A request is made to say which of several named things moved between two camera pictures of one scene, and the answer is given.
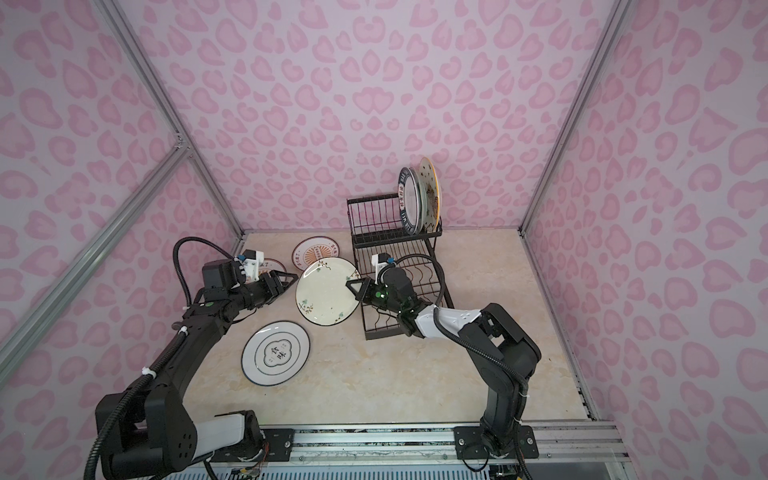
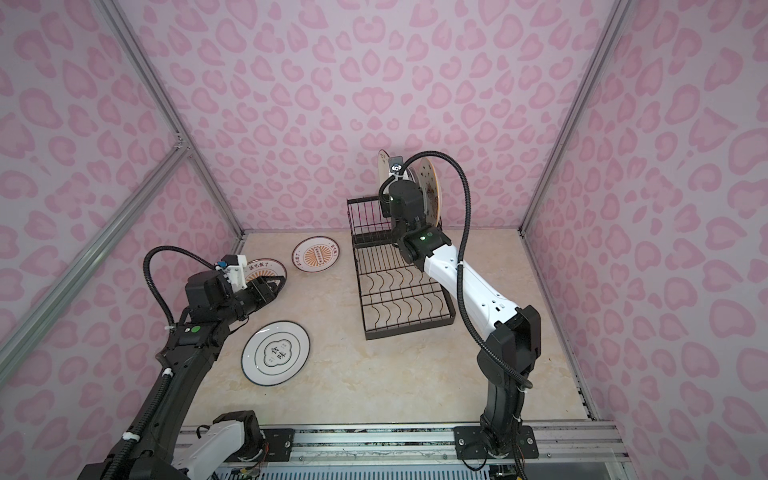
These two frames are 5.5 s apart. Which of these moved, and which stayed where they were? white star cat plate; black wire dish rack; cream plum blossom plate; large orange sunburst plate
Moved: cream plum blossom plate
Stayed: black wire dish rack; large orange sunburst plate; white star cat plate
